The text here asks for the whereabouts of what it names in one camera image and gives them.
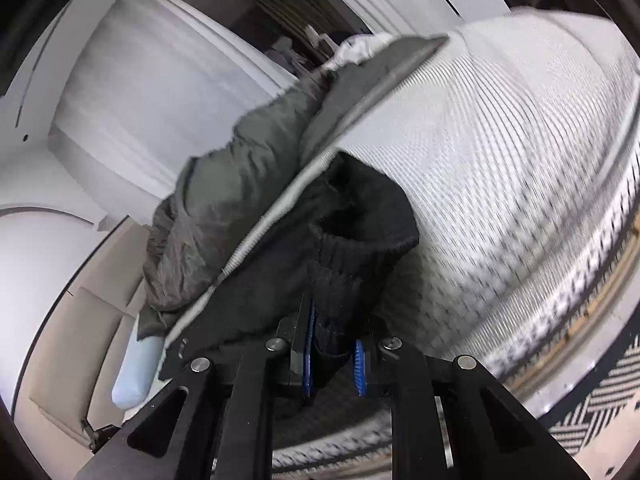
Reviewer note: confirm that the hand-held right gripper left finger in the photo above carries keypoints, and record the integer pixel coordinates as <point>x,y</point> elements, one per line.
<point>309,355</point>

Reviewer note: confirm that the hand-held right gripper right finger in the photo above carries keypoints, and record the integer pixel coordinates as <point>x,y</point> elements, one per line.
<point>360,367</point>

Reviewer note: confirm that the black pants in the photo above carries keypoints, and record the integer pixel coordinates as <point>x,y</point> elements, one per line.
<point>280,280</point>

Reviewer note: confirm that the light blue pillow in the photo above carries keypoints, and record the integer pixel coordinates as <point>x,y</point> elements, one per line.
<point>135,375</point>

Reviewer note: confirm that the grey duvet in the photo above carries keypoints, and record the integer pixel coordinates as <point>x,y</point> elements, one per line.
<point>235,185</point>

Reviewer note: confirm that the beige headboard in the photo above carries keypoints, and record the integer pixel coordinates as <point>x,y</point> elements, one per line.
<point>75,340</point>

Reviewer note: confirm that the white patterned mattress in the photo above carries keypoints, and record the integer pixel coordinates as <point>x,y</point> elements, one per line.
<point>500,160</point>

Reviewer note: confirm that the white cloth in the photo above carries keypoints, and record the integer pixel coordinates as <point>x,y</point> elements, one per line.
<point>362,50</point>

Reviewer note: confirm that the white wardrobe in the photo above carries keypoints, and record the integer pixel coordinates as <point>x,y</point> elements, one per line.
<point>150,85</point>

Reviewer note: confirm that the dark open closet with clothes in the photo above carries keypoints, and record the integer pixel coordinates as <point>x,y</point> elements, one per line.
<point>290,25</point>

